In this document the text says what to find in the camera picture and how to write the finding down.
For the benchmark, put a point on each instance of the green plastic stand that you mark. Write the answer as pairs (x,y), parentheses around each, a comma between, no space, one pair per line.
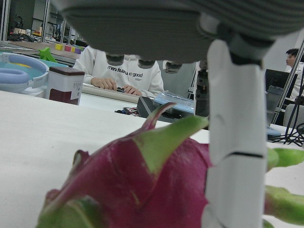
(47,54)

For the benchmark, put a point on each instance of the person in white shirt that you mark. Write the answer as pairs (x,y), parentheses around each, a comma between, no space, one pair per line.
(294,71)

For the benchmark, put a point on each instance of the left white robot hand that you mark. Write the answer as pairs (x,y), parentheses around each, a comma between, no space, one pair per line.
(142,26)

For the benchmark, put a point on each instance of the black computer monitor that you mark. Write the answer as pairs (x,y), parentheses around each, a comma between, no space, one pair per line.
(276,78)

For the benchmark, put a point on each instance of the pink dragon fruit green leaves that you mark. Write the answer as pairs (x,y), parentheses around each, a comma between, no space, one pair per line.
(147,180)

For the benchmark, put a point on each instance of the slanted aluminium frame bar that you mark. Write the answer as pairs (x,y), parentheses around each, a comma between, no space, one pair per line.
(288,78)

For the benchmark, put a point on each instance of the brown wooden table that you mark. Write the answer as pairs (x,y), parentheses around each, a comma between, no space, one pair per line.
(28,45)

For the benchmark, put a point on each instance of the person in white hoodie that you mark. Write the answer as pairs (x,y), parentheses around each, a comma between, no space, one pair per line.
(95,64)

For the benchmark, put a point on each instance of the dark metal stand column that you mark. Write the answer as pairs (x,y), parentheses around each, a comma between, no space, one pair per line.
(202,92)

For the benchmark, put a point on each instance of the light blue plastic basin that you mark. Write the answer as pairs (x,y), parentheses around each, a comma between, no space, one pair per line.
(35,69)

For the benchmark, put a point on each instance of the white maroon tin box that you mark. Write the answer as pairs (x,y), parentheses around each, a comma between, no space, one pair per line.
(64,88)

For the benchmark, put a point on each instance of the magenta cube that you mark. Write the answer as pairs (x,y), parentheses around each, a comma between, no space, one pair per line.
(68,48)

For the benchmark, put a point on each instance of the light blue flat tray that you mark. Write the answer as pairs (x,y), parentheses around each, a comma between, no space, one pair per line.
(177,99)

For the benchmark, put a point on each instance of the white keyboard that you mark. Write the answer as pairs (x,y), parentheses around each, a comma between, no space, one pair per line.
(104,91)

